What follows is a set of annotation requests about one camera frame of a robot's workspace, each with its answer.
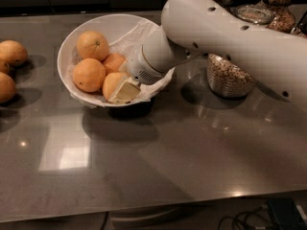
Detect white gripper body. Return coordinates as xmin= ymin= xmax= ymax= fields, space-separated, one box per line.
xmin=127 ymin=47 xmax=165 ymax=85

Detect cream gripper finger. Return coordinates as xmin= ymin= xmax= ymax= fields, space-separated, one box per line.
xmin=119 ymin=61 xmax=128 ymax=73
xmin=108 ymin=77 xmax=141 ymax=104

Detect orange front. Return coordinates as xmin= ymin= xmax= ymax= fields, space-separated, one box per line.
xmin=102 ymin=72 xmax=129 ymax=101

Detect orange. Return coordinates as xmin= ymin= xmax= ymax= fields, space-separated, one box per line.
xmin=72 ymin=58 xmax=106 ymax=93
xmin=76 ymin=31 xmax=109 ymax=61
xmin=0 ymin=60 xmax=10 ymax=74
xmin=103 ymin=53 xmax=126 ymax=74
xmin=102 ymin=72 xmax=129 ymax=101
xmin=0 ymin=40 xmax=28 ymax=66
xmin=0 ymin=72 xmax=16 ymax=103

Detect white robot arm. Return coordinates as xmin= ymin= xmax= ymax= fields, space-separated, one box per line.
xmin=115 ymin=0 xmax=307 ymax=109

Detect orange middle in bowl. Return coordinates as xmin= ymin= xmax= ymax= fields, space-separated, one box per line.
xmin=103 ymin=53 xmax=126 ymax=74

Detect white bowl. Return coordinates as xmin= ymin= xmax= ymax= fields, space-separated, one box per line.
xmin=57 ymin=13 xmax=177 ymax=109

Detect orange left in bowl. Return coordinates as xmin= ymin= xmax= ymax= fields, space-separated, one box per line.
xmin=72 ymin=58 xmax=106 ymax=93

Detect orange top in bowl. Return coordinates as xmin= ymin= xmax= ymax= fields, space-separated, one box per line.
xmin=76 ymin=31 xmax=109 ymax=61

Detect white paper liner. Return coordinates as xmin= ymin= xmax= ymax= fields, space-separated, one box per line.
xmin=66 ymin=18 xmax=175 ymax=107

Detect front glass cereal jar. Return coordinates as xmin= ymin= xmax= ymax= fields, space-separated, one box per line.
xmin=207 ymin=5 xmax=275 ymax=99

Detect glass cereal jar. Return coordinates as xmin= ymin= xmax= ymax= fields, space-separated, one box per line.
xmin=291 ymin=12 xmax=307 ymax=38
xmin=207 ymin=5 xmax=275 ymax=99

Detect orange on table top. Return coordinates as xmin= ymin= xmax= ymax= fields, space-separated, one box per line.
xmin=0 ymin=40 xmax=28 ymax=66

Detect orange on table bottom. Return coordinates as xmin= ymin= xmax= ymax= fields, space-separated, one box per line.
xmin=0 ymin=72 xmax=16 ymax=103

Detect orange on table middle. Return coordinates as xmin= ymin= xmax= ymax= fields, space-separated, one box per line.
xmin=0 ymin=60 xmax=10 ymax=74

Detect back right glass jar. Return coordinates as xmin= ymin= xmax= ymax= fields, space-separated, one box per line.
xmin=257 ymin=0 xmax=295 ymax=34

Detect right glass cereal jar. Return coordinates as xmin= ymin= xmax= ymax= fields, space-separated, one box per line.
xmin=291 ymin=12 xmax=307 ymax=38

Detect black power adapter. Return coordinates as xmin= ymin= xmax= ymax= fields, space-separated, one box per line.
xmin=268 ymin=198 xmax=307 ymax=230

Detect black cables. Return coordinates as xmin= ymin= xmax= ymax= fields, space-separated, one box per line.
xmin=218 ymin=206 xmax=272 ymax=230

